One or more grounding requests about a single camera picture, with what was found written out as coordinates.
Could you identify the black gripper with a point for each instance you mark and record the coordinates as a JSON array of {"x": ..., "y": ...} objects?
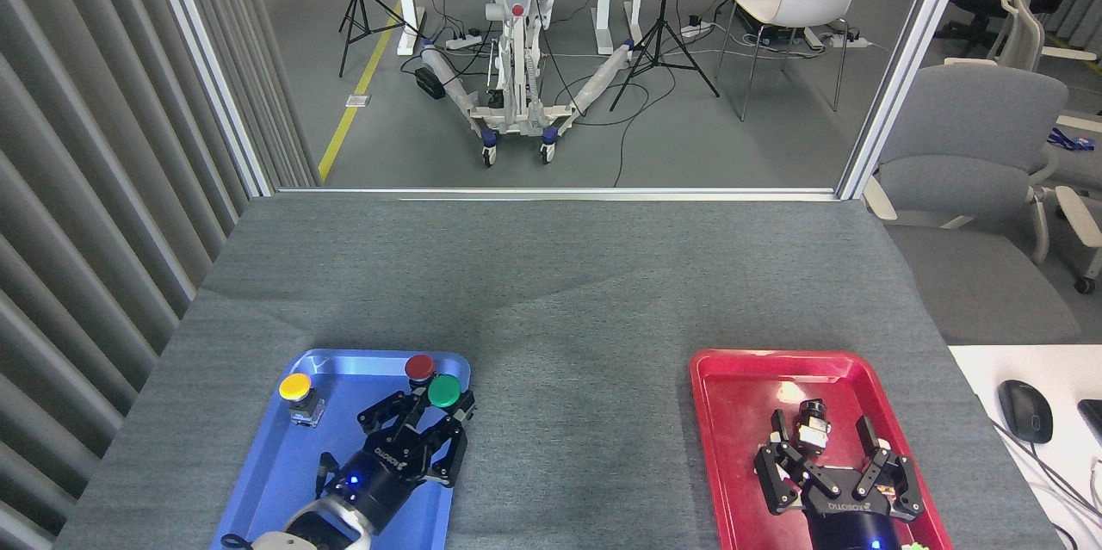
[
  {"x": 379, "y": 481},
  {"x": 852, "y": 524}
]

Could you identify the green push button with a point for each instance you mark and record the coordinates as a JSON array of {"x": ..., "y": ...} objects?
[{"x": 444, "y": 392}]

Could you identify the red push button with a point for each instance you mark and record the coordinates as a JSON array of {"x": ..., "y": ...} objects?
[{"x": 419, "y": 366}]

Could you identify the yellow push button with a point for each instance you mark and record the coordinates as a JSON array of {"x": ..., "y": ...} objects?
[{"x": 295, "y": 386}]

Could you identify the red plastic tray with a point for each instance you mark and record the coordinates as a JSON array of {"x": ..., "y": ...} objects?
[{"x": 732, "y": 421}]

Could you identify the blue plastic tray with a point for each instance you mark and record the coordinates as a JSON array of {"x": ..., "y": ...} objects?
[{"x": 275, "y": 464}]

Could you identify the black computer mouse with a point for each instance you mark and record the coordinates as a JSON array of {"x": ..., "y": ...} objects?
[{"x": 1024, "y": 412}]

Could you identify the white desk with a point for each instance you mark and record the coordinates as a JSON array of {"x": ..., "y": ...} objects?
[{"x": 999, "y": 361}]

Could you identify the black flat device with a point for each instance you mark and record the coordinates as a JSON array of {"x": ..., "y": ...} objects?
[{"x": 1093, "y": 421}]

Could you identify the floor socket plate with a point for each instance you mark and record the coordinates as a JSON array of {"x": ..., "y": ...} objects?
[{"x": 358, "y": 101}]

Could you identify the black power adapter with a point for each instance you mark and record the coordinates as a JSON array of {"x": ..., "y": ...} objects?
[{"x": 430, "y": 83}]

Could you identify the grey office chair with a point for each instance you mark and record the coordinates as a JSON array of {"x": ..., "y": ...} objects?
[{"x": 973, "y": 145}]

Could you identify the white power strip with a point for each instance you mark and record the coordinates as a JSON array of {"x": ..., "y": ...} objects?
[
  {"x": 848, "y": 40},
  {"x": 463, "y": 40},
  {"x": 696, "y": 29}
]

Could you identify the white table leg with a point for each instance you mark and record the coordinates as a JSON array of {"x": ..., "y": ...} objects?
[
  {"x": 605, "y": 12},
  {"x": 406, "y": 8}
]

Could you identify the black tripod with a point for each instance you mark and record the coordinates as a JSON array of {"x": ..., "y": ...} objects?
[
  {"x": 661, "y": 33},
  {"x": 357, "y": 8}
]

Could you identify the white stand on wheels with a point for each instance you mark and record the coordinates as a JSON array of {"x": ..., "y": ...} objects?
[{"x": 515, "y": 8}]

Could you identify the white office chair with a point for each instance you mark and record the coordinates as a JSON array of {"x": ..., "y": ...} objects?
[{"x": 1024, "y": 33}]

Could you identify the black selector switch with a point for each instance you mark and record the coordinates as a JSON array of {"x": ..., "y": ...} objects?
[{"x": 814, "y": 428}]

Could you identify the silver rail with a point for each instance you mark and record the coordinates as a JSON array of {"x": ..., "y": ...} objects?
[{"x": 560, "y": 194}]

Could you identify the silver post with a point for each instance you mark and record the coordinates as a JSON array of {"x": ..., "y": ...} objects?
[
  {"x": 904, "y": 59},
  {"x": 202, "y": 51}
]

